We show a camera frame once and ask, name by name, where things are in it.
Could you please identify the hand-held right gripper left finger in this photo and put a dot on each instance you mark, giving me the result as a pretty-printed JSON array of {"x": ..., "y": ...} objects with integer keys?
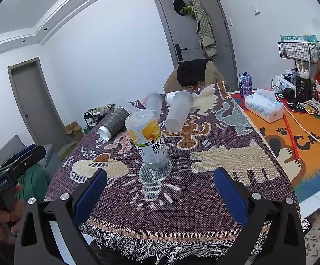
[{"x": 93, "y": 196}]

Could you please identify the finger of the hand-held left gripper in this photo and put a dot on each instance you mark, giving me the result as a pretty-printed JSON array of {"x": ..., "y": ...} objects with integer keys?
[
  {"x": 26, "y": 150},
  {"x": 30, "y": 157}
]

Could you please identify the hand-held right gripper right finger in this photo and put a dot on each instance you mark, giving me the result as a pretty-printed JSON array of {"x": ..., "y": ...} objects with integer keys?
[{"x": 229, "y": 196}]

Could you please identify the brown patterned cup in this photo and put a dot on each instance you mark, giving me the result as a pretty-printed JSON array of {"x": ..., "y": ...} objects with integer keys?
[{"x": 115, "y": 122}]

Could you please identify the clear plastic cup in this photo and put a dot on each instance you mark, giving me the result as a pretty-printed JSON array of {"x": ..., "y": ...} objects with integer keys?
[{"x": 121, "y": 104}]

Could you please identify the tall frosted plastic cup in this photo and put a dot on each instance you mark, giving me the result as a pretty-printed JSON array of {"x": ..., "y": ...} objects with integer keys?
[{"x": 178, "y": 113}]

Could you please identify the short frosted plastic cup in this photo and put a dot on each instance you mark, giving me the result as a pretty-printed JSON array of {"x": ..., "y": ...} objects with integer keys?
[{"x": 154, "y": 102}]

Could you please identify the white cup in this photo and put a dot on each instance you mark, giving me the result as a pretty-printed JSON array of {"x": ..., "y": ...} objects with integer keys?
[{"x": 171, "y": 97}]

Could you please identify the person's left hand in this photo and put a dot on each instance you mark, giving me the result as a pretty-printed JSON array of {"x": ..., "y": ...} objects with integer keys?
[{"x": 4, "y": 220}]

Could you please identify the grey sofa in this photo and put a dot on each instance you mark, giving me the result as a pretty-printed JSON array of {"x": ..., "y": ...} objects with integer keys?
[{"x": 8, "y": 150}]

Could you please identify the green cloth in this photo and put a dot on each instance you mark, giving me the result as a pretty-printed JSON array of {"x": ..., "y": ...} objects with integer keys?
[{"x": 34, "y": 180}]

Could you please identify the printed woven blanket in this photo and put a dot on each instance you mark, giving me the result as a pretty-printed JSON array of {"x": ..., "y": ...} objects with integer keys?
[{"x": 193, "y": 196}]

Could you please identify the cardboard boxes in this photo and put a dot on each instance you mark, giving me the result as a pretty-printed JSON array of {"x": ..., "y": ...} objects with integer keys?
[{"x": 74, "y": 131}]

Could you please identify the plain grey door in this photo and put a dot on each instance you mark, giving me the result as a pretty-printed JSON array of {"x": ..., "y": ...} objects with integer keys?
[{"x": 33, "y": 96}]

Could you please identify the black shoe rack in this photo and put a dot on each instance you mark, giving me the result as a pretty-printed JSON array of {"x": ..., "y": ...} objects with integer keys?
[{"x": 93, "y": 121}]

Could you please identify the vitamin drink bottle yellow label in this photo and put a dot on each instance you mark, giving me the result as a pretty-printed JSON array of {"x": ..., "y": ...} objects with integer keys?
[{"x": 149, "y": 146}]

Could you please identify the red ribbon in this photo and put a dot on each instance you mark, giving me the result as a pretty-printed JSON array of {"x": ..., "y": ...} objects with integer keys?
[{"x": 291, "y": 138}]

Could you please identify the orange cat mat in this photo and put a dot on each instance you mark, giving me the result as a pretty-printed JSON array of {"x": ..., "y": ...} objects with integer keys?
[{"x": 310, "y": 154}]

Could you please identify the white tissue pack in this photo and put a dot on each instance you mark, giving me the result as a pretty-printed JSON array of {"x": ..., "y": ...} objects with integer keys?
[{"x": 263, "y": 106}]

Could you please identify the purple drink can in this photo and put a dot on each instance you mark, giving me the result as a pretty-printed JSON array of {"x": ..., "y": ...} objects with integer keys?
[{"x": 245, "y": 85}]

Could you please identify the black charger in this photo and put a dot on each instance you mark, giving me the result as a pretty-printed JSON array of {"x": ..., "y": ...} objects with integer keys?
[{"x": 289, "y": 93}]

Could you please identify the snack packet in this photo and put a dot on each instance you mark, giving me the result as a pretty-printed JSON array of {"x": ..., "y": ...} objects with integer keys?
[{"x": 310, "y": 107}]

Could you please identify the white power strip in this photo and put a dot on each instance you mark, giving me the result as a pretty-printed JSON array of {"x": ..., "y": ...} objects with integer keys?
[{"x": 282, "y": 82}]

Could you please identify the black cutlery holder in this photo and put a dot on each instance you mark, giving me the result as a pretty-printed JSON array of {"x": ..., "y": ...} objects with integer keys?
[{"x": 303, "y": 88}]

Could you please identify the white plastic cutlery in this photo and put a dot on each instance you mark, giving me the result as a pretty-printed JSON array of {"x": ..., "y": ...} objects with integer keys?
[{"x": 303, "y": 70}]

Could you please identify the plaid scarf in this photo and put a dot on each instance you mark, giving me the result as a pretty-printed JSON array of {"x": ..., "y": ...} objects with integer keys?
[{"x": 205, "y": 27}]

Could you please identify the teal and white packet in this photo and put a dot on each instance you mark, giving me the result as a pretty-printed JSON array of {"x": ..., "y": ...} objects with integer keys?
[{"x": 298, "y": 39}]

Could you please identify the grey door with lock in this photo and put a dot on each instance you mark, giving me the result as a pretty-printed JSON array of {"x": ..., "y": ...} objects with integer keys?
[{"x": 173, "y": 24}]

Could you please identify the green plush toy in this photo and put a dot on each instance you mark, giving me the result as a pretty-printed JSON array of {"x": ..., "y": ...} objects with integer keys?
[{"x": 189, "y": 9}]

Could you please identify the black hat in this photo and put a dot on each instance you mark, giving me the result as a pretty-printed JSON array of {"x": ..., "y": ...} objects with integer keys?
[{"x": 178, "y": 5}]

